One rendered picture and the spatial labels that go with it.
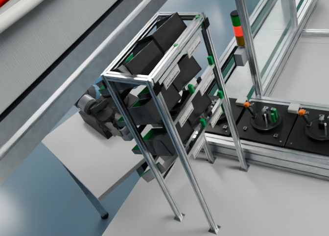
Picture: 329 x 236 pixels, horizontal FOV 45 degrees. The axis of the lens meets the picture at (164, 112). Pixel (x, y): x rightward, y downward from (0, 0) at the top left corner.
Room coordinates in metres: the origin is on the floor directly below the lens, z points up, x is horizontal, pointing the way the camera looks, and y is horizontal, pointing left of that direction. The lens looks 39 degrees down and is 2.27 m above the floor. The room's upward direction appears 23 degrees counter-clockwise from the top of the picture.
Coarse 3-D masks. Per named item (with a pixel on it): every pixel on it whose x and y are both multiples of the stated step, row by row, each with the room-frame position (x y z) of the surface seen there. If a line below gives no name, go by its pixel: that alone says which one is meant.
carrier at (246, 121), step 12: (252, 108) 1.36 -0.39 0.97; (264, 108) 1.29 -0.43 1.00; (276, 108) 1.29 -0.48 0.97; (288, 108) 1.24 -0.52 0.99; (300, 108) 1.23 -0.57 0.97; (240, 120) 1.31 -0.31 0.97; (252, 120) 1.26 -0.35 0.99; (264, 120) 1.23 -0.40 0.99; (276, 120) 1.21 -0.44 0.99; (288, 120) 1.19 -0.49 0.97; (240, 132) 1.24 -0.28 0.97; (252, 132) 1.21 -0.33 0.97; (264, 132) 1.18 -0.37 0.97; (276, 132) 1.16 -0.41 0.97; (288, 132) 1.13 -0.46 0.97; (276, 144) 1.10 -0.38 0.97
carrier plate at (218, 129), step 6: (210, 96) 1.56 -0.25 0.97; (216, 96) 1.54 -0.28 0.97; (234, 102) 1.45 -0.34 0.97; (234, 108) 1.41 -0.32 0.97; (240, 108) 1.39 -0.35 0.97; (234, 114) 1.37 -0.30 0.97; (240, 114) 1.36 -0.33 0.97; (210, 126) 1.36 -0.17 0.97; (216, 126) 1.34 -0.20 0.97; (222, 126) 1.32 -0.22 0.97; (228, 126) 1.31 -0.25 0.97; (210, 132) 1.33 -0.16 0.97; (216, 132) 1.30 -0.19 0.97; (222, 132) 1.29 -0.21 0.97; (228, 132) 1.27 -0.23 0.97
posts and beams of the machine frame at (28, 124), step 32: (128, 0) 0.43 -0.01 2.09; (160, 0) 0.47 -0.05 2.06; (96, 32) 0.39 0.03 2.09; (128, 32) 0.42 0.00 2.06; (64, 64) 0.35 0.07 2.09; (96, 64) 0.38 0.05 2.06; (32, 96) 0.32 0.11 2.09; (64, 96) 0.34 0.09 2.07; (0, 128) 0.29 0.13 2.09; (32, 128) 0.31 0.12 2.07; (0, 160) 0.28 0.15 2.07
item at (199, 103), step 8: (184, 96) 1.24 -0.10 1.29; (200, 96) 1.13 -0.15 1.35; (208, 96) 1.13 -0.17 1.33; (176, 104) 1.30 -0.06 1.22; (192, 104) 1.10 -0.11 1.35; (200, 104) 1.11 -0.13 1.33; (208, 104) 1.12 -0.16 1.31; (192, 112) 1.08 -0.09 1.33; (200, 112) 1.09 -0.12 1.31; (192, 120) 1.06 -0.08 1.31
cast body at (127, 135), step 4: (120, 128) 1.27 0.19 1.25; (124, 128) 1.26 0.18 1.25; (128, 128) 1.26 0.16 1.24; (124, 132) 1.25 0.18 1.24; (128, 132) 1.25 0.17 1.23; (124, 136) 1.25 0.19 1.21; (128, 136) 1.24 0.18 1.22; (132, 136) 1.24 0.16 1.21; (124, 140) 1.27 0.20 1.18; (128, 140) 1.24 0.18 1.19
